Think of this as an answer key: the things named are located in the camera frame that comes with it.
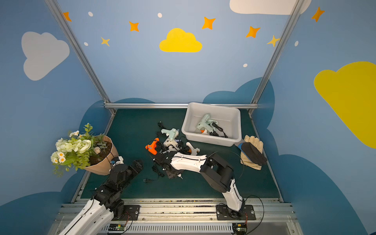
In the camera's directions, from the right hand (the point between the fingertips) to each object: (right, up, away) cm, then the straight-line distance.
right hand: (177, 170), depth 89 cm
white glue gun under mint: (-4, +14, +9) cm, 18 cm away
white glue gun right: (+11, +10, +7) cm, 16 cm away
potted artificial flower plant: (-39, +16, -24) cm, 48 cm away
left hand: (-22, +6, -6) cm, 24 cm away
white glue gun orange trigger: (+17, +24, +18) cm, 35 cm away
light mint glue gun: (+21, +29, +19) cm, 41 cm away
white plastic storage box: (+38, +33, +22) cm, 55 cm away
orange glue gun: (-19, +13, +9) cm, 24 cm away
